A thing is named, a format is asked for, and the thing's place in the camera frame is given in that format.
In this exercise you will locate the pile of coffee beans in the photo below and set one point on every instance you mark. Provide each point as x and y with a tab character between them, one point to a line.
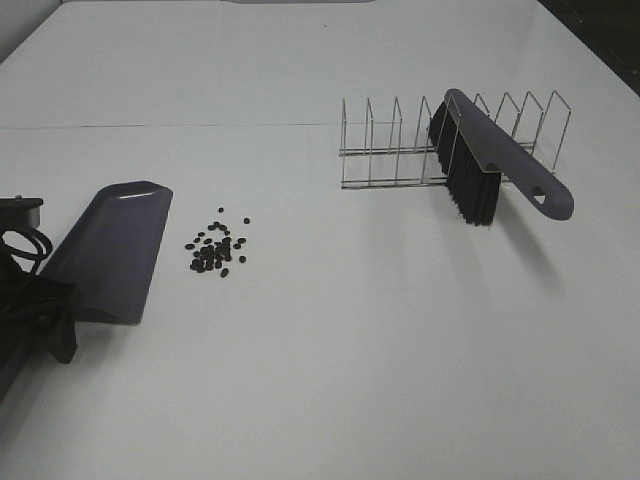
217	247

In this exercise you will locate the grey brush black bristles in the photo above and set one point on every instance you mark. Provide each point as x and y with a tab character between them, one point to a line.
474	154

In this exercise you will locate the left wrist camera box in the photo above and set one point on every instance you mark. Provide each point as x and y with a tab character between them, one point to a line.
20	212

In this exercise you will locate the grey plastic dustpan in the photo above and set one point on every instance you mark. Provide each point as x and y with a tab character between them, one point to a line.
109	254

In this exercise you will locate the chrome wire dish rack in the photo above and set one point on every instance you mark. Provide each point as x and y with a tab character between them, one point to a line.
393	151

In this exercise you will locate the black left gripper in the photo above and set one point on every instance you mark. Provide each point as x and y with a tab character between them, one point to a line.
41	307

